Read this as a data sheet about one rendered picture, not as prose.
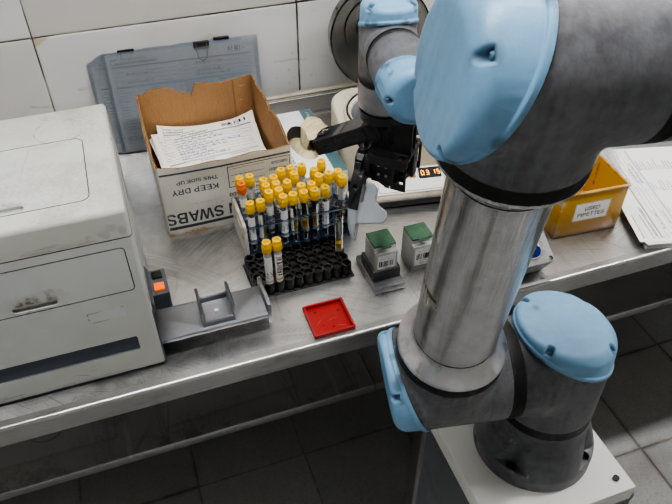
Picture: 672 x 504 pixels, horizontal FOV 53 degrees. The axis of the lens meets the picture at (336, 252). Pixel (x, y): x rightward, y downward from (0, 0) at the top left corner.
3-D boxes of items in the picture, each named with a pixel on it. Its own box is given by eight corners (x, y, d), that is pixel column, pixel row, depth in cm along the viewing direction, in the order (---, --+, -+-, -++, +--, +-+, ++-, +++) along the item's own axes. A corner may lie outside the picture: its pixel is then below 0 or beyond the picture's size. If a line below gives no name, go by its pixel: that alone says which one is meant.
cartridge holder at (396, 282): (375, 295, 113) (375, 280, 110) (356, 261, 119) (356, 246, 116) (404, 288, 114) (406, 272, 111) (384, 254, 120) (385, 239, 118)
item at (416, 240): (411, 272, 117) (414, 242, 112) (400, 254, 120) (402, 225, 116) (432, 266, 118) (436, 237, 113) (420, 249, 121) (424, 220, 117)
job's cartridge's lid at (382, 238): (376, 252, 109) (376, 250, 109) (365, 235, 113) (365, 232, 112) (398, 247, 110) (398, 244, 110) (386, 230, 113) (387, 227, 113)
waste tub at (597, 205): (551, 240, 123) (564, 197, 116) (518, 197, 133) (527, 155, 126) (616, 228, 126) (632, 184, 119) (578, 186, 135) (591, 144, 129)
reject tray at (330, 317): (315, 339, 105) (315, 336, 105) (302, 309, 110) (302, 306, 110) (355, 329, 107) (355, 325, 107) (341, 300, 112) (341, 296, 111)
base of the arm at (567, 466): (610, 484, 84) (632, 438, 78) (493, 499, 83) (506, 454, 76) (563, 387, 95) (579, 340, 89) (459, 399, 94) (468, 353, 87)
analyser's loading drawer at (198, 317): (140, 355, 100) (133, 332, 97) (134, 324, 105) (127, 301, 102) (272, 321, 106) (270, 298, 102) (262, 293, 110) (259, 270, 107)
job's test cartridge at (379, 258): (374, 280, 113) (375, 252, 109) (364, 262, 117) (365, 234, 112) (396, 274, 114) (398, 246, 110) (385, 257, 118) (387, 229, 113)
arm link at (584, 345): (614, 428, 79) (649, 352, 70) (504, 444, 77) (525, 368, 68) (571, 350, 88) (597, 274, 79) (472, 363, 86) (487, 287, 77)
